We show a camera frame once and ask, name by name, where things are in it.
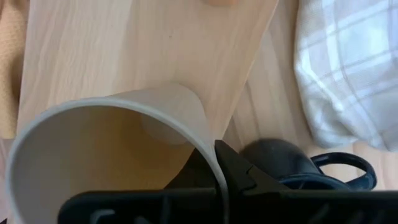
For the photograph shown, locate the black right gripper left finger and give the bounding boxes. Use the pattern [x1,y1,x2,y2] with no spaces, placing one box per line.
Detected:
[57,148,230,224]

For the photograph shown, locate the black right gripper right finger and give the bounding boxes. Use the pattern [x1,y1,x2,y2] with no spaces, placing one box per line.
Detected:
[214,139,398,224]

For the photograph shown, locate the dark navy mug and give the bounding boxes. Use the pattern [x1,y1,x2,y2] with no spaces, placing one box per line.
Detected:
[239,138,377,191]

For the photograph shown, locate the lavender plastic cup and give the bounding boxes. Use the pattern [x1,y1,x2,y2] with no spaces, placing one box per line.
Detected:
[6,82,231,224]

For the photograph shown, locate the white checked cloth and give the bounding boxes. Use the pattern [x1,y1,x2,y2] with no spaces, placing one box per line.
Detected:
[294,0,398,153]

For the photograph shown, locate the yellow waffle cloth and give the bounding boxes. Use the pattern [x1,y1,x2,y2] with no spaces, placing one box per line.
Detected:
[0,0,30,139]

